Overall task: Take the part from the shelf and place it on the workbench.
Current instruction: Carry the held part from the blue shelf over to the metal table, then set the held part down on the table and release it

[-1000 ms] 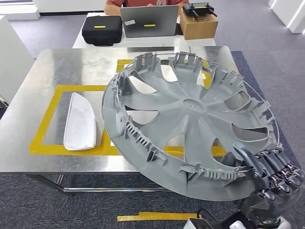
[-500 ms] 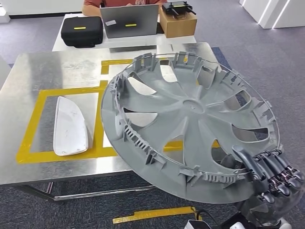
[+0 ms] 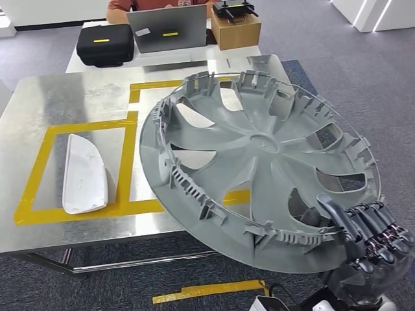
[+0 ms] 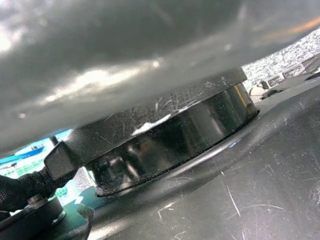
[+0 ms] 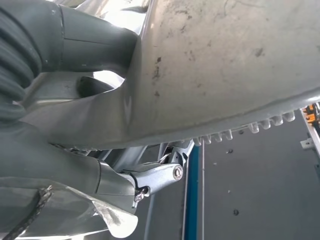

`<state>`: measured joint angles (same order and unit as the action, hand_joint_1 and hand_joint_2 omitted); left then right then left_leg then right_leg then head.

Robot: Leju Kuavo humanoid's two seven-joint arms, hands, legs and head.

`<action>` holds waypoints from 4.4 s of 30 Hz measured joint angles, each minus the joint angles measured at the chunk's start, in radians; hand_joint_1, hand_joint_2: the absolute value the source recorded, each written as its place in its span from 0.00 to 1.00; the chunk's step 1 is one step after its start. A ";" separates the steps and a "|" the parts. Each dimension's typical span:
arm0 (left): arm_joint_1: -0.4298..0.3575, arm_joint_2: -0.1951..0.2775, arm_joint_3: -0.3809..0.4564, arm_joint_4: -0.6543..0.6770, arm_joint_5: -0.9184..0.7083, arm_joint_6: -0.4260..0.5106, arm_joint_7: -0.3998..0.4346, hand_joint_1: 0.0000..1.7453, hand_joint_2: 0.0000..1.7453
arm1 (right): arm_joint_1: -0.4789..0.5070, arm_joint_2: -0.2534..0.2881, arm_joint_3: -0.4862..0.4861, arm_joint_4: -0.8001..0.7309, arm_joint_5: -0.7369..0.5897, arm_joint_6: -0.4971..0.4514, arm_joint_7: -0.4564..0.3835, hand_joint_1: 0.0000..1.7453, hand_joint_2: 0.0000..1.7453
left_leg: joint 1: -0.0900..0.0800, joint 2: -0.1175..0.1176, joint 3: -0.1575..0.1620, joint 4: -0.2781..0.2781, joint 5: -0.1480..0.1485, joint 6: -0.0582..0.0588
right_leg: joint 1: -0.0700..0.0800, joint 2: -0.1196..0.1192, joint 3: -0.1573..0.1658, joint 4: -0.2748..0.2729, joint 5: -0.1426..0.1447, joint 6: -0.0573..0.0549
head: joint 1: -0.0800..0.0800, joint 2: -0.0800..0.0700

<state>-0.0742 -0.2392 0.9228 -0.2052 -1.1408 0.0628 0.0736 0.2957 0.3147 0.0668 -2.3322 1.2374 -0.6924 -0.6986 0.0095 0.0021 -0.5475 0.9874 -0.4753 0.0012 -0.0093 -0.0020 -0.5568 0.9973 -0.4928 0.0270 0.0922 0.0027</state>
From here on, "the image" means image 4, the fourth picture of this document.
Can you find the black round joint disc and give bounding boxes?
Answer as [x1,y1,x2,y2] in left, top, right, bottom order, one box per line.
[43,67,260,198]

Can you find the black scratched robot shell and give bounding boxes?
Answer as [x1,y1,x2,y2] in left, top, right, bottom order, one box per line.
[87,76,320,240]

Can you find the black braided cable sleeve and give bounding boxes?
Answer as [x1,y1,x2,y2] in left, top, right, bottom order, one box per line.
[0,167,75,213]

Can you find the black round bolted mount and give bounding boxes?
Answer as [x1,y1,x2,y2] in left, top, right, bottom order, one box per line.
[0,195,67,240]

